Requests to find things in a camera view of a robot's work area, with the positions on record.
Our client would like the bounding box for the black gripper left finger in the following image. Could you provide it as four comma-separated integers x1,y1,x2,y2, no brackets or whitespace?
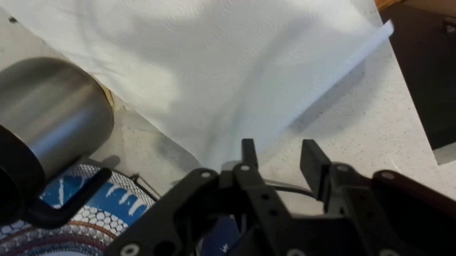
104,140,286,256

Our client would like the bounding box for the stainless steel mug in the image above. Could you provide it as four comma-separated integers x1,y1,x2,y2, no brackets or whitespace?
0,57,114,229

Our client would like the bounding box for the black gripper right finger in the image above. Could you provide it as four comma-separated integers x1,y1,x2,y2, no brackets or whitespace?
301,140,456,256

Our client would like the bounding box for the white paper towel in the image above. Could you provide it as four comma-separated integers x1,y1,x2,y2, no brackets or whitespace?
0,0,393,168

